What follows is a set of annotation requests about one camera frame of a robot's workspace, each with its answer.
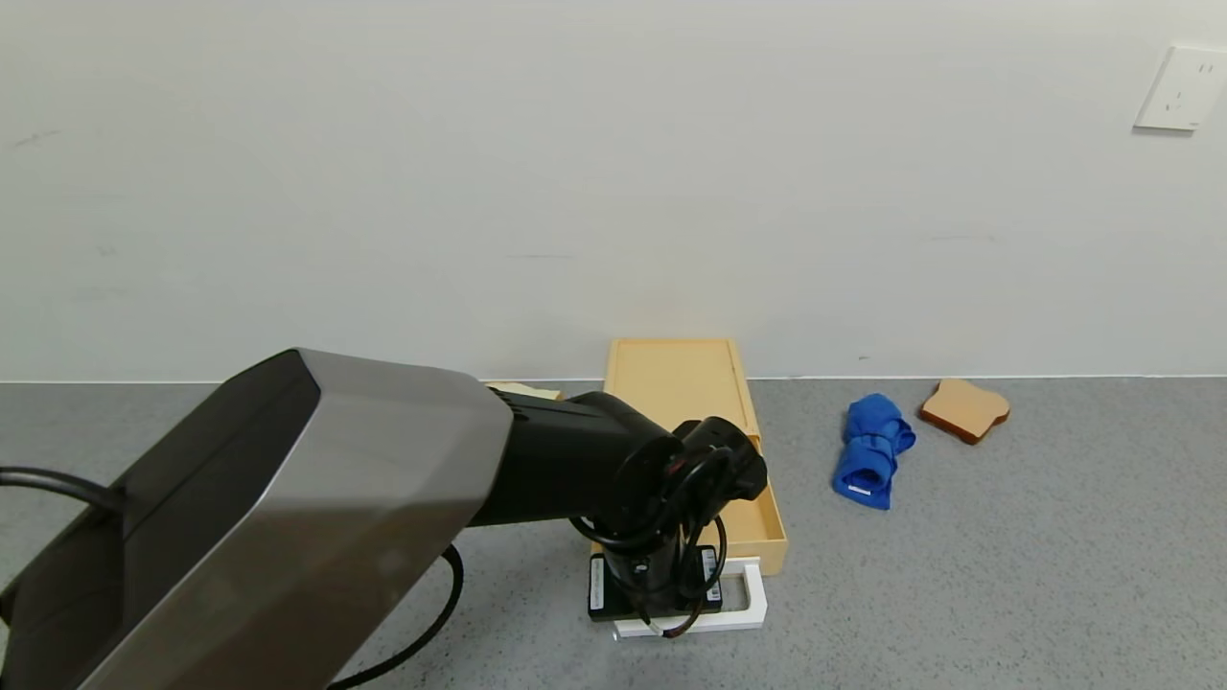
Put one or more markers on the white bread slice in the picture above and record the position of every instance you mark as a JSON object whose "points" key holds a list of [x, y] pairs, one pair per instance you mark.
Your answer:
{"points": [[527, 390]]}

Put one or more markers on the brown toast slice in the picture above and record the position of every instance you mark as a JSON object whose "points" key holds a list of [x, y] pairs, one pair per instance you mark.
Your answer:
{"points": [[963, 407]]}

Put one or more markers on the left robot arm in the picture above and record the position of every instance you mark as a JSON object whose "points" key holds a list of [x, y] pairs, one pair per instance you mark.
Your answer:
{"points": [[335, 498]]}

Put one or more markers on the white wall socket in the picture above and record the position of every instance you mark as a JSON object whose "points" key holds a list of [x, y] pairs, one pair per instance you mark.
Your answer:
{"points": [[1181, 88]]}

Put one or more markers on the blue rolled cloth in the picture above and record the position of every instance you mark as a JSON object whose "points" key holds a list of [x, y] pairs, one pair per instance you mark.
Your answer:
{"points": [[870, 450]]}

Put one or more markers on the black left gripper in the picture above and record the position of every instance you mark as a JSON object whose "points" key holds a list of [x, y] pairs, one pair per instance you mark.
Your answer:
{"points": [[613, 594]]}

